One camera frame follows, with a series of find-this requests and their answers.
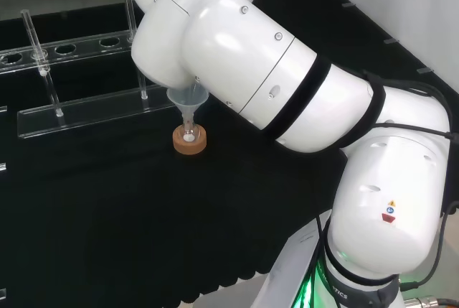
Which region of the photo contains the translucent plastic funnel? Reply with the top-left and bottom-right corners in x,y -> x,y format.
166,83 -> 209,126

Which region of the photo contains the pale board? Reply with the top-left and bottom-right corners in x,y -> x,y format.
252,210 -> 335,308

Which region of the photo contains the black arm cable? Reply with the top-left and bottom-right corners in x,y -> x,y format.
360,70 -> 459,289

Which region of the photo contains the round cork ring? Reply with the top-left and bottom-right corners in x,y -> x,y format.
171,123 -> 209,155

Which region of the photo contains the clear acrylic funnel stand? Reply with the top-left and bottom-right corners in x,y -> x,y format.
0,0 -> 182,141

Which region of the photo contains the black bench cloth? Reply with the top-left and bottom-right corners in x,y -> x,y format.
0,0 -> 459,308

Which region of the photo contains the small round-bottom glass flask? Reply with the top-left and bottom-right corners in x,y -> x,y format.
181,121 -> 199,143

